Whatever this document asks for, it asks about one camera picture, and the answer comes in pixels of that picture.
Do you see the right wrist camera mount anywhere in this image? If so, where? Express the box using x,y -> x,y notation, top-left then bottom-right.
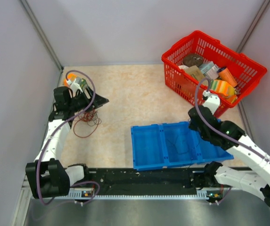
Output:
202,90 -> 221,119

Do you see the small green box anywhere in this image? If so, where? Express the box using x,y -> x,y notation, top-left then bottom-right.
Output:
79,78 -> 88,92

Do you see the brown round lid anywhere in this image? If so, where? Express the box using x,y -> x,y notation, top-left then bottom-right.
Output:
182,53 -> 204,67

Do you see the brown cardboard box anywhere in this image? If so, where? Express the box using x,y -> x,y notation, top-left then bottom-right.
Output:
185,65 -> 205,82

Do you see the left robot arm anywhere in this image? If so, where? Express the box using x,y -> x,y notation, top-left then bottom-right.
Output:
25,86 -> 109,199

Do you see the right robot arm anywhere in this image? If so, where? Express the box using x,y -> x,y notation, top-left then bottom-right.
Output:
188,105 -> 270,207

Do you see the pale blue packet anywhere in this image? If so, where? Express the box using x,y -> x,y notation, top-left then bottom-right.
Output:
199,61 -> 219,80

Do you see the red cable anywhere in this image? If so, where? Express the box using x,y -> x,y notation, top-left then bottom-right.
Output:
72,109 -> 102,139

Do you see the striped colourful sponge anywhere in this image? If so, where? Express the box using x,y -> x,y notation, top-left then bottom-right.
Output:
210,80 -> 237,104

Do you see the right aluminium corner post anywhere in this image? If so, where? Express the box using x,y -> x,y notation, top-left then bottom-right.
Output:
236,0 -> 270,53

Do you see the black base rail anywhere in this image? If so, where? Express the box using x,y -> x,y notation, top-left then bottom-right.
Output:
64,167 -> 232,196

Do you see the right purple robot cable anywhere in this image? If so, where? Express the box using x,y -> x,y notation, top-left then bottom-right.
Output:
194,78 -> 270,205

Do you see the red plastic shopping basket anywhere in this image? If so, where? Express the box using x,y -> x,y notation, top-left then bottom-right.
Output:
162,31 -> 267,118

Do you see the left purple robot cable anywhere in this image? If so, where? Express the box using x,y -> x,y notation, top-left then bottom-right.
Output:
35,70 -> 100,207

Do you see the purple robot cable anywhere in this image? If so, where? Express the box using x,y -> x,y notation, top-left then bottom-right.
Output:
194,78 -> 270,205
35,70 -> 100,207

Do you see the left aluminium corner post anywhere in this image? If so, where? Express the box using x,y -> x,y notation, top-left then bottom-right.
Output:
18,0 -> 64,72

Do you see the orange striped sponge block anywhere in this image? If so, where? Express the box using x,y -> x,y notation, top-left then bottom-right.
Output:
63,73 -> 77,87

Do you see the orange cylindrical can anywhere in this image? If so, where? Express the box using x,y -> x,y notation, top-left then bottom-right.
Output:
217,67 -> 237,88

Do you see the black thin cable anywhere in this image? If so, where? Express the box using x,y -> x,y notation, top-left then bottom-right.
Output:
166,136 -> 201,156

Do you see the aluminium corner post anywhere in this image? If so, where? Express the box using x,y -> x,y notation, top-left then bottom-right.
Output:
18,0 -> 64,72
236,0 -> 270,53

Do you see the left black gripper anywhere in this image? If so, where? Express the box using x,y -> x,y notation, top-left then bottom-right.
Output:
68,86 -> 108,113

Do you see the blue three-compartment plastic tray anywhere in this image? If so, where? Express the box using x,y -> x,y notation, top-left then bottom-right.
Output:
131,121 -> 234,171

